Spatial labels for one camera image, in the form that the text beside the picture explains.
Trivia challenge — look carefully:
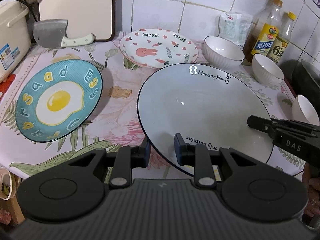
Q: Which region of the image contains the large white Morning Honey plate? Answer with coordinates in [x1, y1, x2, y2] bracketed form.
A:
[137, 63, 273, 175]

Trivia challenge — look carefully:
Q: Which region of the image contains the small white bowl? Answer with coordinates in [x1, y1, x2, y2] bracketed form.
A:
[252, 54, 285, 86]

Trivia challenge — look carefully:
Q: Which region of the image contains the white ribbed bowl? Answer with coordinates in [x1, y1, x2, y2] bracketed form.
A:
[202, 36, 245, 70]

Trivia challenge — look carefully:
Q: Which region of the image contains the teal fried egg plate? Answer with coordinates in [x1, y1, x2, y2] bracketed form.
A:
[15, 59, 103, 142]

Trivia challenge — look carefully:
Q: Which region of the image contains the white bunny carrot plate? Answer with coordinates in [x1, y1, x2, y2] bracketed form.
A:
[119, 28, 198, 69]

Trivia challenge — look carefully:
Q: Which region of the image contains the person hand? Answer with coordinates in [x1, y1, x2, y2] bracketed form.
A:
[302, 163, 319, 217]

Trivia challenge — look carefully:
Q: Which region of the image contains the black wok with lid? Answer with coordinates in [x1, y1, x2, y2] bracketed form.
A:
[279, 60, 319, 115]

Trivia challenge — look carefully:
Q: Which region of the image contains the clear vinegar bottle yellow cap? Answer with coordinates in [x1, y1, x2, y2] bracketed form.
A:
[267, 11, 296, 64]

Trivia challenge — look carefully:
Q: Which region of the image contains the cooking wine bottle yellow label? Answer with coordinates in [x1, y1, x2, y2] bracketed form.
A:
[243, 0, 283, 62]

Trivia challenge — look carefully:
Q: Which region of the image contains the white salt bag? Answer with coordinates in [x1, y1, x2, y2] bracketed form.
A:
[219, 12, 253, 49]

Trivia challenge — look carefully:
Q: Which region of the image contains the red striped cloth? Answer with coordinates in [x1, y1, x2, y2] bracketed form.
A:
[0, 74, 16, 99]

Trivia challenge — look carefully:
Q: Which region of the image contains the white cutting board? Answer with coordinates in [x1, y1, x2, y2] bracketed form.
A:
[39, 0, 115, 41]

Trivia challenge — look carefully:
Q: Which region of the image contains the white rice cooker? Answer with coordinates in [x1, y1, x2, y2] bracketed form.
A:
[0, 1, 31, 82]

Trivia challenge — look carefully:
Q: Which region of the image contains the steel cleaver white handle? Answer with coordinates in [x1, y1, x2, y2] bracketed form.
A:
[33, 19, 94, 49]

